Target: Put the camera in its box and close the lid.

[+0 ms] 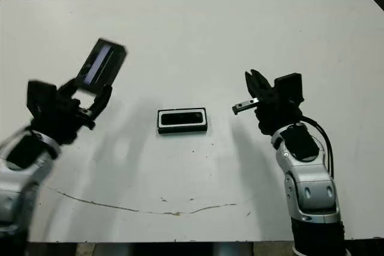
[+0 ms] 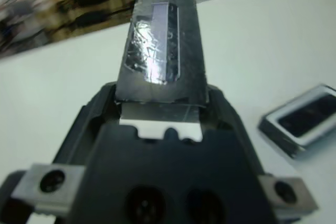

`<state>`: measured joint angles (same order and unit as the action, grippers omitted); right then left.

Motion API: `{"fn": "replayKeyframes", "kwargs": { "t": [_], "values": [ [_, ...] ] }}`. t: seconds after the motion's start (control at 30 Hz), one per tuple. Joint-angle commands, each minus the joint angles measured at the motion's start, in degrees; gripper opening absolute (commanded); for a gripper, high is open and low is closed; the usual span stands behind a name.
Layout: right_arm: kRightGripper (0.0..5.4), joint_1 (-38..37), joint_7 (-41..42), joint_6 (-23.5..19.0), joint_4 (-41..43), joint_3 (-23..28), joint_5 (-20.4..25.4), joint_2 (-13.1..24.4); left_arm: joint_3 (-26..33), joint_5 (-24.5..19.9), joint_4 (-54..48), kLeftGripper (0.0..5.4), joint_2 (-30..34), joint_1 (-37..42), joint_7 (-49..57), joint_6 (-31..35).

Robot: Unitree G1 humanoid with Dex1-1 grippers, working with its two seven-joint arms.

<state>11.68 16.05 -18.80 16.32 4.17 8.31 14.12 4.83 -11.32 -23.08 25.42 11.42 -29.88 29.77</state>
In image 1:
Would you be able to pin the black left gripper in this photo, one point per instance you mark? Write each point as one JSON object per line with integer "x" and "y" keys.
{"x": 60, "y": 124}

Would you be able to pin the black left wrist camera housing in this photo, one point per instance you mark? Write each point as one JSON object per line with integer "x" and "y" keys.
{"x": 40, "y": 98}

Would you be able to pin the black right wrist camera housing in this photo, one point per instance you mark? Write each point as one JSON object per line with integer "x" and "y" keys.
{"x": 289, "y": 88}

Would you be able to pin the black box lid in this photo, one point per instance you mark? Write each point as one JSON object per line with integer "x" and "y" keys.
{"x": 105, "y": 61}

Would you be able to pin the grey cylindrical leg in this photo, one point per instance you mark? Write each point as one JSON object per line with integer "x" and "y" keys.
{"x": 235, "y": 250}

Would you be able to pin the black box base white insert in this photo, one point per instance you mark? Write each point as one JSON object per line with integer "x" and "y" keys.
{"x": 181, "y": 130}

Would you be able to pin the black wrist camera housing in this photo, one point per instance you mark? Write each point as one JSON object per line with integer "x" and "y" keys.
{"x": 289, "y": 88}
{"x": 40, "y": 98}

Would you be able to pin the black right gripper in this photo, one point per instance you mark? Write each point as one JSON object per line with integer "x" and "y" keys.
{"x": 279, "y": 118}

